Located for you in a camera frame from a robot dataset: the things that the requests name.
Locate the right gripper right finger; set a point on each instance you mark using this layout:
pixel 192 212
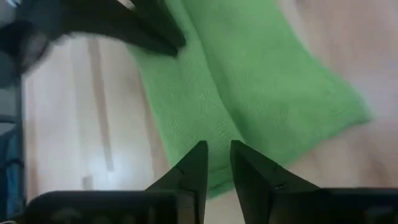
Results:
pixel 295 208

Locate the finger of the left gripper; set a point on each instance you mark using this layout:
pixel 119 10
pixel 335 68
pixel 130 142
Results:
pixel 109 18
pixel 161 21

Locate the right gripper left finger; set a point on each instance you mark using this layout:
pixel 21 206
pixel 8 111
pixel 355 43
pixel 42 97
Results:
pixel 124 208

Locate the green microfiber towel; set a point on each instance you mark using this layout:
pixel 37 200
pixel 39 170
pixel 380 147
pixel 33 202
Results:
pixel 264 77

